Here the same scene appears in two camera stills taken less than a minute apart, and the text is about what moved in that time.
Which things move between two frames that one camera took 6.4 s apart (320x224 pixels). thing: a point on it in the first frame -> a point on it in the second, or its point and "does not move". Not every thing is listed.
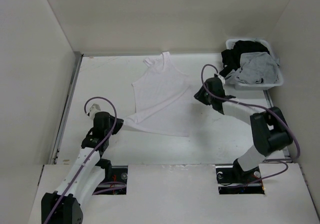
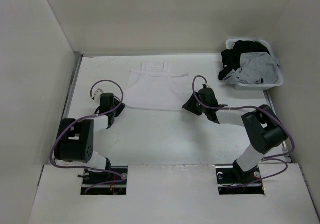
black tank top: (231, 57) does not move
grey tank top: (255, 67) does not move
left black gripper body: (109, 130) -> (118, 110)
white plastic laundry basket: (278, 82) does not move
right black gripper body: (204, 97) -> (194, 107)
